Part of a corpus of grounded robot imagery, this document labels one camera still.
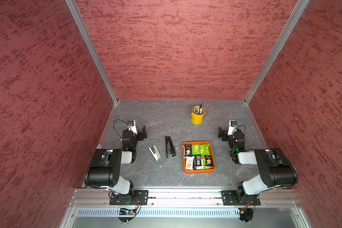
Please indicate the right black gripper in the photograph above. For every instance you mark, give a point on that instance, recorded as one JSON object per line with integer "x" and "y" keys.
{"x": 226, "y": 133}

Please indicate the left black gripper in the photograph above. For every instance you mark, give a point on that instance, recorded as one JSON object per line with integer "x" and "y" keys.
{"x": 139, "y": 134}

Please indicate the orange plastic storage box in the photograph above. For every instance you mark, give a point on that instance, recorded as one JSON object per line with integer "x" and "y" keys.
{"x": 201, "y": 170}

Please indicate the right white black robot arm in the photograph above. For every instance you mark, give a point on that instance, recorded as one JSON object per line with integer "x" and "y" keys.
{"x": 275, "y": 169}

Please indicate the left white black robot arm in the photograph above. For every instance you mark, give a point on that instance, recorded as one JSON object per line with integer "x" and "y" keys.
{"x": 104, "y": 168}

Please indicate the beige small stapler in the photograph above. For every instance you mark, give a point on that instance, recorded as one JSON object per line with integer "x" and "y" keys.
{"x": 155, "y": 152}

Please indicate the yellow pen holder bucket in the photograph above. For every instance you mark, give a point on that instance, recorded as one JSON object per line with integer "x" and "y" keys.
{"x": 197, "y": 119}

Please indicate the black cookie packet lower right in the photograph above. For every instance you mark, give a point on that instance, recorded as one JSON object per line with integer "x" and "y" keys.
{"x": 211, "y": 161}

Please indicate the black cookie packet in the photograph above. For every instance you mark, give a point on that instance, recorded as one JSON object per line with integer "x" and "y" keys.
{"x": 197, "y": 162}
{"x": 188, "y": 150}
{"x": 211, "y": 161}

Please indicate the black stapler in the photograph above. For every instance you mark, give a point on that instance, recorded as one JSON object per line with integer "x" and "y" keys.
{"x": 170, "y": 150}

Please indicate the pens in bucket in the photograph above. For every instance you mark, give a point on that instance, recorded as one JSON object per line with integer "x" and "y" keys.
{"x": 200, "y": 109}

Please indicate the black cookie packet upper left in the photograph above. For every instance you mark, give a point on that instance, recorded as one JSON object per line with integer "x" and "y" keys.
{"x": 188, "y": 150}

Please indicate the black cookie packet centre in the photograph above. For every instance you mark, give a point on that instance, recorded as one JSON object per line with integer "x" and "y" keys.
{"x": 197, "y": 162}

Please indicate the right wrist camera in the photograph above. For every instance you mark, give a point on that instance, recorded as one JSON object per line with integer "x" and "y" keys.
{"x": 232, "y": 127}

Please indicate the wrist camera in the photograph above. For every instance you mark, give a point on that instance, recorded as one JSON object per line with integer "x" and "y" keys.
{"x": 232, "y": 127}
{"x": 132, "y": 126}

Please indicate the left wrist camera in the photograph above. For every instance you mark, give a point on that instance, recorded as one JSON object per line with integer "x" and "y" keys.
{"x": 132, "y": 126}

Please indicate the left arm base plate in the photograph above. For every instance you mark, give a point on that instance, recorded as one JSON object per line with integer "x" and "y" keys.
{"x": 139, "y": 197}

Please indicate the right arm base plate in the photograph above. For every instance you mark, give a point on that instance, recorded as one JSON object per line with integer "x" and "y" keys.
{"x": 238, "y": 198}

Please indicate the aluminium frame rail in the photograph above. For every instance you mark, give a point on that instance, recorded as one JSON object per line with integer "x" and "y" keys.
{"x": 186, "y": 197}

